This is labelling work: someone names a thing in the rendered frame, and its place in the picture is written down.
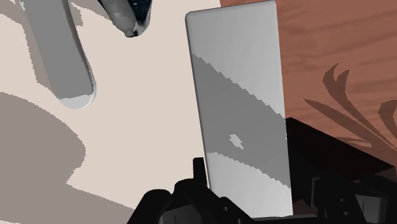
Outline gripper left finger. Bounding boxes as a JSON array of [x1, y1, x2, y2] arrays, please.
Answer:
[[126, 157, 256, 224]]

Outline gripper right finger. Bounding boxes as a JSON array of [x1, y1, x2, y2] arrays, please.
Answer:
[[285, 116, 397, 224]]

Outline grey flat rectangular slab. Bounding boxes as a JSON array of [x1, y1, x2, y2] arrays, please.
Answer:
[[185, 0, 294, 218]]

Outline grey long rounded bar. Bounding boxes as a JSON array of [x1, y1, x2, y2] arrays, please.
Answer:
[[19, 0, 97, 110]]

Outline grey and black curved object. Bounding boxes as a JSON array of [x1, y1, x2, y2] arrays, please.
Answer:
[[98, 0, 153, 39]]

